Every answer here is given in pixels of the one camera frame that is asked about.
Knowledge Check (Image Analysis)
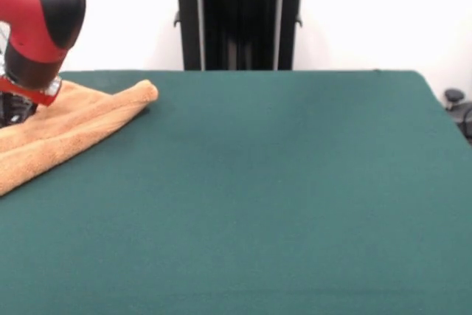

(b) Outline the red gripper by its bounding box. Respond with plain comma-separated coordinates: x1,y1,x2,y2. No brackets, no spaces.
0,74,63,107

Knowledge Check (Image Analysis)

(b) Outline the tan terry towel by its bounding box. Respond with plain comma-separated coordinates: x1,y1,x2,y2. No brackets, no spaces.
0,79,160,197

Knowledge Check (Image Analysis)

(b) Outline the black power strip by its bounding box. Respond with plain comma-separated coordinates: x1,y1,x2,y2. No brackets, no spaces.
1,92,38,127

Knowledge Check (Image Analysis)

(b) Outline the black chair caster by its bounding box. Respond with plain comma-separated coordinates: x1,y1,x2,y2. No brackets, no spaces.
444,89,466,111

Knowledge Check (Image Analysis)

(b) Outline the black chair base leg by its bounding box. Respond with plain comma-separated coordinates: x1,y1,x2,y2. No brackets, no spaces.
452,103,472,142

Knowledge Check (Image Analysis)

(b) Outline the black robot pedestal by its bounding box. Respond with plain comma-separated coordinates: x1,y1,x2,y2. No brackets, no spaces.
161,0,317,72

